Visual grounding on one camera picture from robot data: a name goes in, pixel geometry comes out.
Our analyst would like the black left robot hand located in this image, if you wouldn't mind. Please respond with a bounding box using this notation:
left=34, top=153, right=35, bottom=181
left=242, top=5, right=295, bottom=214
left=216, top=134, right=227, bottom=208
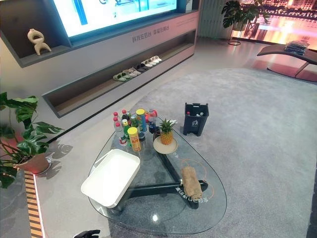
left=74, top=230, right=101, bottom=238

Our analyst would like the white rectangular basket tray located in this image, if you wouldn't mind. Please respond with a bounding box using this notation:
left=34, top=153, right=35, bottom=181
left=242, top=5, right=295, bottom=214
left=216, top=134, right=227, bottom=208
left=80, top=148, right=141, bottom=209

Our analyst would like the beige rolled cloth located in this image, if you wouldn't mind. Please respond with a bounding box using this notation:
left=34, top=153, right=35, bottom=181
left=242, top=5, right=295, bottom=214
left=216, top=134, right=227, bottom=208
left=180, top=166, right=203, bottom=199

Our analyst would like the yellow black striped strip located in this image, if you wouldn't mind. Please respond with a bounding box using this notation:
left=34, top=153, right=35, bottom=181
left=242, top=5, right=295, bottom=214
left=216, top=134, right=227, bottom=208
left=24, top=170, right=46, bottom=238

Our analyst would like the brown round plant pot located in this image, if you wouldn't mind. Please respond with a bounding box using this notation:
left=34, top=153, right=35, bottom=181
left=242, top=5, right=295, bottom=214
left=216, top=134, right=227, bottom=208
left=17, top=152, right=52, bottom=175

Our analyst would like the round beige plate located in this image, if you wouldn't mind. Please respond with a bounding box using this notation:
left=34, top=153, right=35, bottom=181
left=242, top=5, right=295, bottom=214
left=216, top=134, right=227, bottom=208
left=153, top=137, right=179, bottom=154

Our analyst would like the green soda bottle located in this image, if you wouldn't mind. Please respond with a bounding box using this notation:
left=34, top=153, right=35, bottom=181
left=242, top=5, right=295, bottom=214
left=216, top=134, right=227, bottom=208
left=122, top=119, right=132, bottom=147

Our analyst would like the large leafy green plant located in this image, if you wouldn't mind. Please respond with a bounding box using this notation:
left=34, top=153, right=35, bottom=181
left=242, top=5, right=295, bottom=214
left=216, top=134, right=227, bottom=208
left=0, top=92, right=64, bottom=189

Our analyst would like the yellow green chip can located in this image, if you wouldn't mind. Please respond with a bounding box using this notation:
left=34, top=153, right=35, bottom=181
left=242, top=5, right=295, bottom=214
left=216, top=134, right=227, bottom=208
left=135, top=108, right=149, bottom=132

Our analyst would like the clear bottle blue label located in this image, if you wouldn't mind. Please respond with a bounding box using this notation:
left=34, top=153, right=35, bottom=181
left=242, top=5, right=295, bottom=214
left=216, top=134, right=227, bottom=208
left=148, top=116, right=157, bottom=135

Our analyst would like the pineapple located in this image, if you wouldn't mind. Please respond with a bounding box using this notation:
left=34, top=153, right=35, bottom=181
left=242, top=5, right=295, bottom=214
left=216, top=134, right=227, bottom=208
left=158, top=118, right=174, bottom=146

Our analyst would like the red drink can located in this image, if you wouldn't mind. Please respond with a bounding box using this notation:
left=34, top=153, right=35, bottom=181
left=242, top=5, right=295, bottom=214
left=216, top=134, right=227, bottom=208
left=145, top=108, right=159, bottom=120

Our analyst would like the dark blue trash bin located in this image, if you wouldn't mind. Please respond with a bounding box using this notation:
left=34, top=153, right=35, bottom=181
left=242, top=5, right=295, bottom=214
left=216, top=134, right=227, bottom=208
left=183, top=102, right=210, bottom=137

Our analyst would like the grey carpet rug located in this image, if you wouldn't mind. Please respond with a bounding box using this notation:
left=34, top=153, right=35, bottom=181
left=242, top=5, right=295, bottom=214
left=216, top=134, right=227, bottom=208
left=91, top=68, right=317, bottom=238

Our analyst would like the beige abstract sculpture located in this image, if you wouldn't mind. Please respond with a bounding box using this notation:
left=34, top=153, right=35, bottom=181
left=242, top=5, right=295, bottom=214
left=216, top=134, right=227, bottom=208
left=27, top=28, right=53, bottom=56

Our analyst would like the white pot on black stand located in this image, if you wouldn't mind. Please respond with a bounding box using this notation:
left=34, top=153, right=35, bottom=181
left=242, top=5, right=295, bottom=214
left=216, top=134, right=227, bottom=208
left=227, top=21, right=248, bottom=47

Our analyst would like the dark curved bench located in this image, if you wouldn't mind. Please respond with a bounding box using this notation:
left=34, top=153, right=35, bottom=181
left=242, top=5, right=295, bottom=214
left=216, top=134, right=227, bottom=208
left=257, top=44, right=317, bottom=80

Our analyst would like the tall monstera plant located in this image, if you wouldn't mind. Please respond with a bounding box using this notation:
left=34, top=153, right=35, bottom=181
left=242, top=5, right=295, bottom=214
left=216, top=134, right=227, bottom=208
left=221, top=0, right=271, bottom=29

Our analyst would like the dark folded clothes stack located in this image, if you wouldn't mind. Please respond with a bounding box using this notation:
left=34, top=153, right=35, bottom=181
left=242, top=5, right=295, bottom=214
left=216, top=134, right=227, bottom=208
left=284, top=40, right=311, bottom=55

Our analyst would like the glass coffee table black frame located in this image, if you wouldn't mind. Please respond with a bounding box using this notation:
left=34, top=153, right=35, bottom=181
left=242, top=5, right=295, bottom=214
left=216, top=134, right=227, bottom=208
left=88, top=114, right=228, bottom=236

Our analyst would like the grey wall cabinet unit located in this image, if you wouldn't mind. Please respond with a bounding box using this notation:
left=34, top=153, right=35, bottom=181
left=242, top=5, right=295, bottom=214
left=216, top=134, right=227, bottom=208
left=0, top=0, right=201, bottom=119

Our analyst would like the large wall display screen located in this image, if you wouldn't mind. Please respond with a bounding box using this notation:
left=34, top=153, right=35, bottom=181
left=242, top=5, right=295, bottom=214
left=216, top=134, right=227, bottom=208
left=52, top=0, right=179, bottom=39

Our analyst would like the city lights video wall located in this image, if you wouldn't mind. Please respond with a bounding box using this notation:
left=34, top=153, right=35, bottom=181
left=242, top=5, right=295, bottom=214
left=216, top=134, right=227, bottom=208
left=230, top=0, right=317, bottom=47

